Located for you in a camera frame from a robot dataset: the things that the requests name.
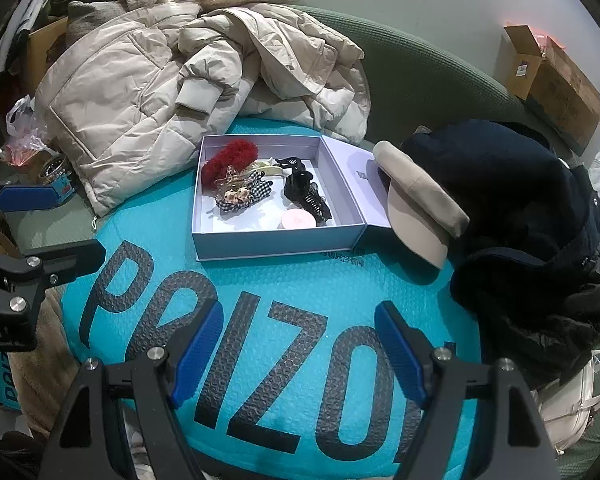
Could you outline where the white bag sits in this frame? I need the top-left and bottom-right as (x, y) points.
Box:
(534, 349), (600, 457)

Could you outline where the plain brown cardboard box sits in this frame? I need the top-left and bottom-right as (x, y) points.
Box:
(26, 15), (72, 92)

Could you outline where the green sofa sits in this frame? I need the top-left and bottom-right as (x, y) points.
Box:
(0, 4), (600, 466)

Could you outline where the black mesh bow claw clip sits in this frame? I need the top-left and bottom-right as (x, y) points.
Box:
(299, 187), (334, 227)

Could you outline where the blue tin can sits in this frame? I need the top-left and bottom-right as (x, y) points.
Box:
(37, 154), (77, 207)

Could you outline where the beige puffer jacket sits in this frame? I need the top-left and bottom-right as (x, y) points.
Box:
(34, 2), (371, 219)

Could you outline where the pink round compact mirror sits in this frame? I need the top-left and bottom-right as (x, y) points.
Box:
(279, 209), (316, 231)

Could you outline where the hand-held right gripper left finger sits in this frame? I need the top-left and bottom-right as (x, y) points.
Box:
(39, 300), (226, 480)

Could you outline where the beige fleece blanket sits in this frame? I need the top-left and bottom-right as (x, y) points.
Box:
(9, 284), (82, 442)

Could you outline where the black jacket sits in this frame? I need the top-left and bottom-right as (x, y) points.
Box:
(450, 165), (600, 392)

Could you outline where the small teal mailer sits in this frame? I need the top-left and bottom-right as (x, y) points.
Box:
(0, 349), (22, 407)

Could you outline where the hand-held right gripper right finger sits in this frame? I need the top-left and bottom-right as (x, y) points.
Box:
(373, 302), (561, 480)

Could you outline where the cream claw hair clip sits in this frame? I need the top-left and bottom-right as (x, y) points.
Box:
(252, 157), (286, 181)

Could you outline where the open cardboard box white label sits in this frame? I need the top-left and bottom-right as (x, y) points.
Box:
(502, 23), (600, 157)

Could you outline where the red fuzzy hair clip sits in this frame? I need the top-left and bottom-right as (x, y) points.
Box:
(201, 139), (259, 189)

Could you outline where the clear plastic bag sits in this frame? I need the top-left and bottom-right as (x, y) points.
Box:
(0, 94), (62, 167)

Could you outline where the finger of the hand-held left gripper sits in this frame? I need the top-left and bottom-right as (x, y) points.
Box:
(0, 173), (57, 217)
(0, 239), (106, 332)

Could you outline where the large teal bubble mailer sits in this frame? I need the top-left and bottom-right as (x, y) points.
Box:
(60, 115), (482, 473)

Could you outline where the lavender cardboard box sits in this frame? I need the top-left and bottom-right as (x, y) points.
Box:
(191, 133), (396, 262)

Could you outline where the gingham bow hair clip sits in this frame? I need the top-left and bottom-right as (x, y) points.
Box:
(215, 177), (274, 214)

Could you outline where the gold star hair clip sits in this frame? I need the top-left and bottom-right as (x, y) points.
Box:
(214, 170), (252, 211)

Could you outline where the long black hair clip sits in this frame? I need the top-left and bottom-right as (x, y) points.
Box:
(274, 156), (306, 174)

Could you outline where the beige newsboy cap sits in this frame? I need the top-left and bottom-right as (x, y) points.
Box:
(372, 140), (471, 270)

